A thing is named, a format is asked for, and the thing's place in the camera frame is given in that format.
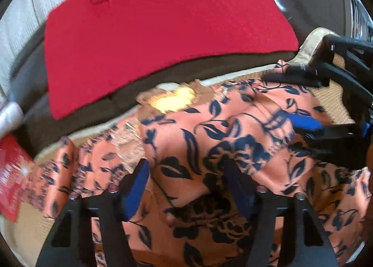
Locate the orange floral blouse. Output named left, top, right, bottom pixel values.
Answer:
left=22, top=80, right=370, bottom=266

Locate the wooden baby crib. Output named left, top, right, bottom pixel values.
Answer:
left=350, top=0, right=372, bottom=42

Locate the woven bamboo seat mat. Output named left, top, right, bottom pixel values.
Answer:
left=1, top=27, right=352, bottom=266

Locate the dark brown leather sofa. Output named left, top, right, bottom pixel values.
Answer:
left=8, top=0, right=350, bottom=157

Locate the red gift box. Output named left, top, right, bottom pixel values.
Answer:
left=0, top=134, right=34, bottom=222

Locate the white rolled towel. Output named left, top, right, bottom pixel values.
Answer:
left=0, top=101, right=24, bottom=138

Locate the red knitted cloth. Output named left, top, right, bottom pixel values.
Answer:
left=44, top=0, right=298, bottom=119

